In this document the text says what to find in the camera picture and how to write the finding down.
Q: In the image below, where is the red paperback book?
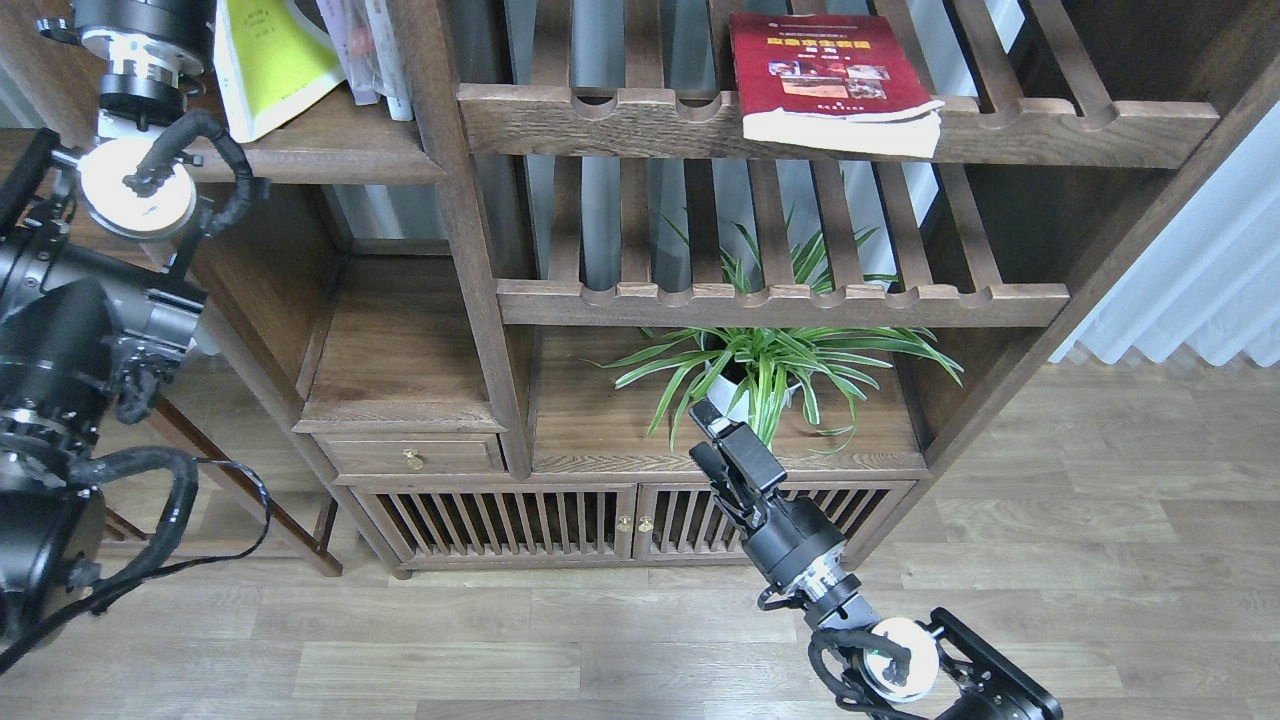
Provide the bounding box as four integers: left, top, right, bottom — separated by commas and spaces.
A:
730, 12, 943, 160

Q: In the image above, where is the yellow green book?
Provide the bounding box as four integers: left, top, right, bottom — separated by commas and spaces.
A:
212, 1, 346, 143

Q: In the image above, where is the white lavender book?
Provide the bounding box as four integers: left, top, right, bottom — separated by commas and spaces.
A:
316, 1, 380, 106

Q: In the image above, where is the white plant pot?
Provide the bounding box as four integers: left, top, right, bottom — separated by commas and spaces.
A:
704, 360, 800, 437

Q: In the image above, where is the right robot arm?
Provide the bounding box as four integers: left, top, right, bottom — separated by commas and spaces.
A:
690, 400, 1062, 719

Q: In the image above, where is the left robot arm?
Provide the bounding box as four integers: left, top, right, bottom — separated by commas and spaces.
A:
1, 1, 270, 669

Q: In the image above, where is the dark wooden bookshelf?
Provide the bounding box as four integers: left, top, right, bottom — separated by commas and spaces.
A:
195, 1, 1277, 577

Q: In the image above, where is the wooden side furniture left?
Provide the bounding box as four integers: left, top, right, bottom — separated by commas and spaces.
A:
0, 129, 343, 579

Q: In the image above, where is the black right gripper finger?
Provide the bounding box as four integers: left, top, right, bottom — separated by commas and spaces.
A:
690, 442, 771, 536
689, 398, 787, 501

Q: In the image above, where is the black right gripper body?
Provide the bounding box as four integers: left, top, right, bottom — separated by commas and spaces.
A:
742, 491, 847, 596

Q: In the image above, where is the brass drawer knob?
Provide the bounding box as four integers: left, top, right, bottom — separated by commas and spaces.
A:
403, 448, 425, 471

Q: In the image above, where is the upright white book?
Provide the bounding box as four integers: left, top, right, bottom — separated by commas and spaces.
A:
364, 0, 413, 120

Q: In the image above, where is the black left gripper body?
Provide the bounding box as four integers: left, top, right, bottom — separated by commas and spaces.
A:
40, 1, 216, 51

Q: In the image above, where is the white pleated curtain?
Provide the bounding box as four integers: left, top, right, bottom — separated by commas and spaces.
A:
1050, 108, 1279, 366

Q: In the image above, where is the green spider plant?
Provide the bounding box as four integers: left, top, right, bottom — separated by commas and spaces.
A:
595, 210, 965, 461

